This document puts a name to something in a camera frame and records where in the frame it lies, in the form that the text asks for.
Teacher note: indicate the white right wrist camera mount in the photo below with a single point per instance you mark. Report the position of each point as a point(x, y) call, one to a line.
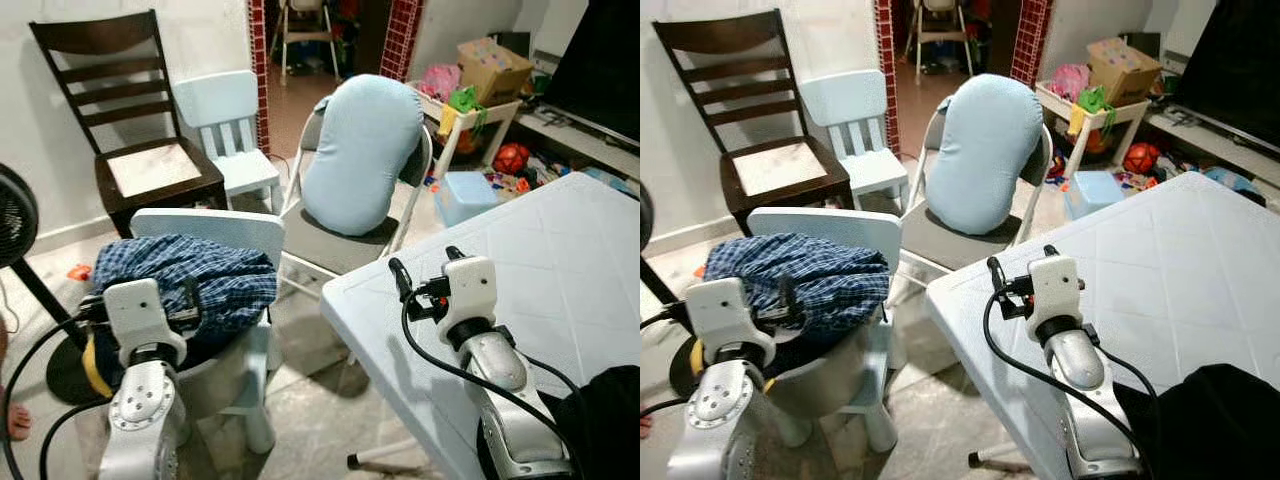
point(470, 295)
point(1057, 292)

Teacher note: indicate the large white folding table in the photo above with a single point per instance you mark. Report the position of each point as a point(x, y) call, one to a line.
point(1180, 270)
point(560, 270)

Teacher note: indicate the green toy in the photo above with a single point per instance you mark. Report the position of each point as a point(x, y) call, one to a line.
point(463, 99)
point(1092, 99)

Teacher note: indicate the white high chair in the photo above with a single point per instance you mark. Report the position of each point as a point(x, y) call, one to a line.
point(940, 35)
point(305, 35)

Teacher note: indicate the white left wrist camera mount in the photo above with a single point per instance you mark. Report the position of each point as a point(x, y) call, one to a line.
point(725, 315)
point(140, 315)

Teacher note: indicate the blue plaid garment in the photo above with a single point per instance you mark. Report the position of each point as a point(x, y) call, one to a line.
point(220, 280)
point(830, 280)

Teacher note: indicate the light blue kids chair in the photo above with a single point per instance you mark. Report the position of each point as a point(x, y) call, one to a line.
point(210, 225)
point(845, 100)
point(220, 100)
point(830, 222)

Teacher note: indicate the black standing fan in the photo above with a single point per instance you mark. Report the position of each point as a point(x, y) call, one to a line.
point(15, 215)
point(660, 290)

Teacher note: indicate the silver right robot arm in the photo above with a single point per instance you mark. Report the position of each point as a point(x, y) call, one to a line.
point(500, 370)
point(1080, 370)

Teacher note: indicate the pink bag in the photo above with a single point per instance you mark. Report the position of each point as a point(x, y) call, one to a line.
point(1068, 82)
point(440, 82)

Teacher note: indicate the grey metal folding chair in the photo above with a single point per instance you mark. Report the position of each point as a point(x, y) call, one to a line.
point(950, 245)
point(330, 250)

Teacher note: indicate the light blue pillow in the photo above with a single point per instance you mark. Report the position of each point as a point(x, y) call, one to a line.
point(985, 150)
point(360, 150)

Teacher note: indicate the dark wooden chair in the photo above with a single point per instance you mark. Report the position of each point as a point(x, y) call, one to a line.
point(775, 170)
point(150, 170)

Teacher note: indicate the white television stand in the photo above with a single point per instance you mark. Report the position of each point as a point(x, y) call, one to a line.
point(1210, 145)
point(580, 140)

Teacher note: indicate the person's bare foot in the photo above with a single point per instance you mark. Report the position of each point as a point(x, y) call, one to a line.
point(15, 422)
point(645, 428)

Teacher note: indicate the cardboard box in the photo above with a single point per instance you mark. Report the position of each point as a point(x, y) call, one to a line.
point(1125, 70)
point(495, 70)

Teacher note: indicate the white toy shelf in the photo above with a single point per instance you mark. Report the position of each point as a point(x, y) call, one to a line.
point(500, 112)
point(1130, 110)

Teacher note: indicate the orange ball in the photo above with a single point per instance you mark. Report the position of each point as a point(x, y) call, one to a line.
point(511, 159)
point(1141, 159)

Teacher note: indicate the light blue plastic stool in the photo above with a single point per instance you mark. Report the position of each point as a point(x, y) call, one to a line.
point(1092, 195)
point(465, 198)

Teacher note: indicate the black television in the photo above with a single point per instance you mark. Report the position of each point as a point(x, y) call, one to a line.
point(600, 60)
point(1235, 60)

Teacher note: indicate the black garment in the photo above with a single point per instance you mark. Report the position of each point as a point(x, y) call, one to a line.
point(605, 430)
point(1210, 430)

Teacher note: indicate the grey laundry bucket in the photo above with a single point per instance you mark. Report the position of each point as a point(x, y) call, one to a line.
point(840, 385)
point(225, 375)

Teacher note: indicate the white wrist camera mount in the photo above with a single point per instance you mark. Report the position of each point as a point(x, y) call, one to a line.
point(470, 295)
point(1057, 292)
point(725, 315)
point(140, 315)

